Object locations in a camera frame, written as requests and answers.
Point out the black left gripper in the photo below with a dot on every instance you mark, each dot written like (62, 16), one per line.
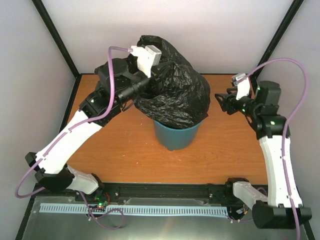
(158, 81)

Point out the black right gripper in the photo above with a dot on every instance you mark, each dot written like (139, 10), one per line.
(228, 104)

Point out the black plastic trash bag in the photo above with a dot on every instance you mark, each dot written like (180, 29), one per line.
(184, 99)

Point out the teal plastic trash bin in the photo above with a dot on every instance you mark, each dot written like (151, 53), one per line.
(175, 139)

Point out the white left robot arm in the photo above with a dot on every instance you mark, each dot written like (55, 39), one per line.
(132, 76)

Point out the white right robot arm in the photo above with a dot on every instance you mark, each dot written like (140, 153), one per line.
(282, 207)

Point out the green lit circuit board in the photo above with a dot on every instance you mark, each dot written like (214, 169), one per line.
(101, 203)

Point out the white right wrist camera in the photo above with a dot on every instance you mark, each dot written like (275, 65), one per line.
(242, 84)

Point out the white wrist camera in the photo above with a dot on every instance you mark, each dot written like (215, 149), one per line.
(242, 84)
(147, 57)

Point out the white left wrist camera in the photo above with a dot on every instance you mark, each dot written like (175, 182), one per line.
(147, 57)

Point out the black right frame post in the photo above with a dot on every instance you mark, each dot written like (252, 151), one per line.
(281, 30)

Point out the black frame post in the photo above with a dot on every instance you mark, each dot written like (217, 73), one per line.
(281, 30)
(48, 22)

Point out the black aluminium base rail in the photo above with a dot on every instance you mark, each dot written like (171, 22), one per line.
(118, 193)

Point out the black left frame post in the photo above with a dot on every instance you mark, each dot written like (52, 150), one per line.
(48, 22)

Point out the light blue slotted cable duct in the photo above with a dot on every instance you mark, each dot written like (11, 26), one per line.
(136, 210)

